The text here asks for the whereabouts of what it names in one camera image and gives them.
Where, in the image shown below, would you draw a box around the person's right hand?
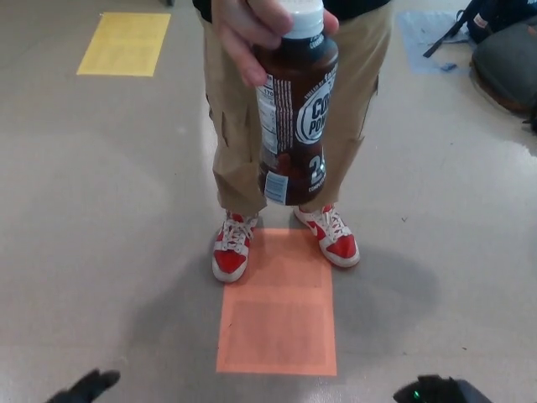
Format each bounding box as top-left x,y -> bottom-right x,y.
211,0 -> 340,87

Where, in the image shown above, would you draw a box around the robot left black Dex3 hand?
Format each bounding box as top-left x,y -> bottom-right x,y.
50,369 -> 122,403

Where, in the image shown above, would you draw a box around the robot right black Dex3 hand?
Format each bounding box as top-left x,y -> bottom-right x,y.
393,374 -> 497,403

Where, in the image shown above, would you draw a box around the brown protein shake bottle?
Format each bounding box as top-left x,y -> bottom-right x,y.
251,0 -> 340,207

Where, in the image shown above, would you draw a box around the person's left red white sneaker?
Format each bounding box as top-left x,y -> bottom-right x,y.
292,204 -> 361,268

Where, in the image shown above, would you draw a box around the person's red white sneaker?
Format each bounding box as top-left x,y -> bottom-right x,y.
211,209 -> 259,283
292,204 -> 361,268

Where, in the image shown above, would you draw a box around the person's right red white sneaker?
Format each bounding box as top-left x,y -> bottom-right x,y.
211,209 -> 259,283

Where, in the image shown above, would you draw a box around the khaki cargo trousers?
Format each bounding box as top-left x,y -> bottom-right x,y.
200,3 -> 394,213

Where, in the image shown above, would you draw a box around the yellow paper sheet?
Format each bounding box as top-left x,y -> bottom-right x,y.
76,12 -> 172,77

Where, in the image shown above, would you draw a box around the blue paper sheet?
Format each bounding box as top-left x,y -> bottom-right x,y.
397,10 -> 475,73

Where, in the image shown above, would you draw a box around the orange paper sheet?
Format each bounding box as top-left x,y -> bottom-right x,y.
215,228 -> 338,365

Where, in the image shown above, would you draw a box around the dark blue backpack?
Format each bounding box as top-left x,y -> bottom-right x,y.
422,0 -> 537,59

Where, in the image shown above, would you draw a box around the grey round cushion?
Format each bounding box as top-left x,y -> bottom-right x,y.
469,20 -> 537,113

